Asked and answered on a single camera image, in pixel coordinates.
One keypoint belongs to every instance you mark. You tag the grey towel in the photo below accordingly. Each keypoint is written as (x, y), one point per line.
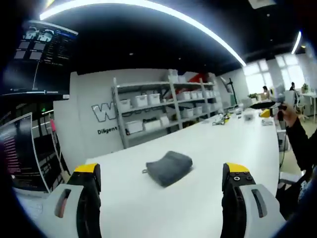
(168, 168)

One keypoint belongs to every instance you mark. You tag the person's right hand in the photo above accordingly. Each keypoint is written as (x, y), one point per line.
(289, 116)

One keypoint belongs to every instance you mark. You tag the potted plant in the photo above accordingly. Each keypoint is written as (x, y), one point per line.
(304, 88)
(253, 96)

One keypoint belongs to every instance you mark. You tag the white office chair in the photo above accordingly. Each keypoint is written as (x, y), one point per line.
(294, 99)

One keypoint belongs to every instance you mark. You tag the black floor stand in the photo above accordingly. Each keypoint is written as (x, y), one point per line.
(232, 91)

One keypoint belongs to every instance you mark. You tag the pile of small tools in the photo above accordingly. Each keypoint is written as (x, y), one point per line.
(221, 120)

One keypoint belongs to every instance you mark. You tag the short ceiling light strip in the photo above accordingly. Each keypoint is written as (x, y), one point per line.
(296, 42)

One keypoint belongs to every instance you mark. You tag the pink cloth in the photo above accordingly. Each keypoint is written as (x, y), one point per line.
(53, 125)

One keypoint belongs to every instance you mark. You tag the curved desk monitor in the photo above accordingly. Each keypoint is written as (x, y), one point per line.
(22, 153)

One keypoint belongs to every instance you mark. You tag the red panel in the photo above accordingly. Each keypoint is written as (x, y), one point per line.
(198, 77)

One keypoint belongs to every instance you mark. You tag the white ceiling vent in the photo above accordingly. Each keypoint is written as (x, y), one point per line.
(262, 3)

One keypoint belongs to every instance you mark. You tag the grey metal shelf rack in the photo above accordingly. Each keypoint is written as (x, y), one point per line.
(171, 109)

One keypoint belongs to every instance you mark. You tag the group of white storage boxes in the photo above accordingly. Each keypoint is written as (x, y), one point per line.
(146, 100)

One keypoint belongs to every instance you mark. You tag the large hanging monitor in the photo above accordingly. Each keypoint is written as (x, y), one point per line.
(42, 59)

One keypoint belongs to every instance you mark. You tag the long ceiling light strip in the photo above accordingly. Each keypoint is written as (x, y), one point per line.
(173, 15)

